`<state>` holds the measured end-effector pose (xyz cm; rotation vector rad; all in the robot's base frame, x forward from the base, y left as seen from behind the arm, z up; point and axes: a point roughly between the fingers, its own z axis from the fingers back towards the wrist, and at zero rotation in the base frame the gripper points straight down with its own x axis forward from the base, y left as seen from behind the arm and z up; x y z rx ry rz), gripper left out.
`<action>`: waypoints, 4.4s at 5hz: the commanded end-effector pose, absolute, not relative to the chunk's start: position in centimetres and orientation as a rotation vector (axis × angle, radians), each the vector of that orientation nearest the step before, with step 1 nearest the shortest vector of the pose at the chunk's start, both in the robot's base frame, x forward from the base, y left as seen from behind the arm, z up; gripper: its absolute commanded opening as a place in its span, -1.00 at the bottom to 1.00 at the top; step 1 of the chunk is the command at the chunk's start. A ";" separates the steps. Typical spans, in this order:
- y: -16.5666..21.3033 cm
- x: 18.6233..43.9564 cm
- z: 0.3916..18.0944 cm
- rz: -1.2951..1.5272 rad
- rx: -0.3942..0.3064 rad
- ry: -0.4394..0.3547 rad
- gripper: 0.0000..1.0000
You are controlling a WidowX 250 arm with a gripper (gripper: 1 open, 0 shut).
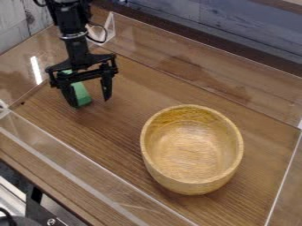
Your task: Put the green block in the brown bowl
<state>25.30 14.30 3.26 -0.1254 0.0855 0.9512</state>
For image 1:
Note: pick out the black metal table bracket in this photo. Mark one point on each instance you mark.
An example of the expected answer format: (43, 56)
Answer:
(36, 212)

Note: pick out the green rectangular block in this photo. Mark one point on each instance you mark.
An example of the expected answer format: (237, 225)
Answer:
(82, 94)

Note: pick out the brown wooden bowl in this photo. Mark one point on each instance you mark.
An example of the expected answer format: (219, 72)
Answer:
(193, 148)

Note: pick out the clear acrylic front wall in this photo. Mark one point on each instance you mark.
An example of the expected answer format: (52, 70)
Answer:
(102, 198)

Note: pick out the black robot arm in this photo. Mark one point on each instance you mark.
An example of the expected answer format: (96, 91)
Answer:
(71, 15)

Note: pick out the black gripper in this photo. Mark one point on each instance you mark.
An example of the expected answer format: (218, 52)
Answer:
(82, 66)

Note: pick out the clear acrylic corner bracket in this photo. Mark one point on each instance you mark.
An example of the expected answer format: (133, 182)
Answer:
(100, 33)

